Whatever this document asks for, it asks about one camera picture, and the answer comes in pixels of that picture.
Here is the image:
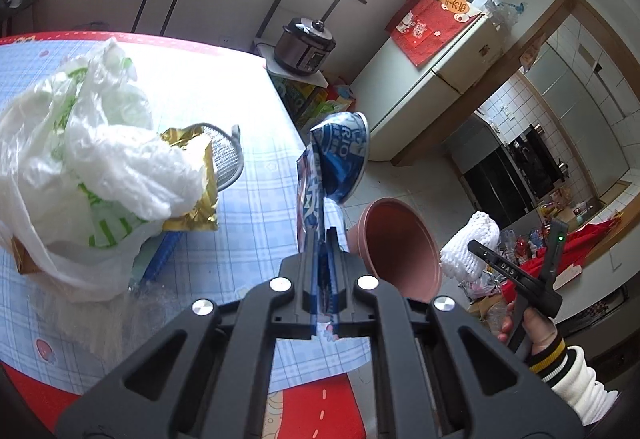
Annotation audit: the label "white foam fruit net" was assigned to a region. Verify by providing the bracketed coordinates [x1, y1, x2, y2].
[439, 210, 501, 283]

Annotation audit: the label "blue instant noodle bowl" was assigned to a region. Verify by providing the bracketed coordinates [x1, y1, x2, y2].
[296, 110, 370, 251]

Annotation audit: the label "black kitchen stove oven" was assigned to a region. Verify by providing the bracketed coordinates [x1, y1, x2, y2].
[462, 125, 566, 230]

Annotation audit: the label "terracotta round trash bin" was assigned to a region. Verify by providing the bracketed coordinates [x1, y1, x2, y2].
[347, 197, 442, 303]

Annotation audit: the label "person's right hand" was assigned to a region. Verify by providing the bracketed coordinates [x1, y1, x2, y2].
[497, 301, 558, 355]

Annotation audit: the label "red hanging apron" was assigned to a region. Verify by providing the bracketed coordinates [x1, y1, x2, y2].
[501, 212, 624, 305]

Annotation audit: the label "blue pen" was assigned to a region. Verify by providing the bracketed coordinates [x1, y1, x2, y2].
[141, 231, 183, 283]

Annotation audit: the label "gold foil snack wrapper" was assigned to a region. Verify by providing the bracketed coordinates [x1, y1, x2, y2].
[160, 126, 218, 232]

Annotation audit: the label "cream two-door refrigerator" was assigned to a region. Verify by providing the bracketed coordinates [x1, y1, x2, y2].
[350, 15, 503, 162]

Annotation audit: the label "grey mesh sponge pad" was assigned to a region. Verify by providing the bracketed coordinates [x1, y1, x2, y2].
[192, 124, 244, 192]

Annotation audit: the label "white plastic shopping bag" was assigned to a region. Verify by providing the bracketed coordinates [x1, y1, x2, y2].
[0, 37, 212, 303]

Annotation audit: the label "red cloth on refrigerator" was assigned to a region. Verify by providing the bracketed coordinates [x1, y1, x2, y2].
[385, 0, 483, 67]

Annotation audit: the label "green shopping bag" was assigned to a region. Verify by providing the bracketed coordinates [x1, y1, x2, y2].
[270, 76, 355, 131]

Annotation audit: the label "small white side table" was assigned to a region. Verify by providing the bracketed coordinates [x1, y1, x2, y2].
[252, 38, 330, 90]

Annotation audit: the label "silver electric pressure cooker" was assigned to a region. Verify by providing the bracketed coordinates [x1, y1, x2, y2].
[274, 17, 336, 76]

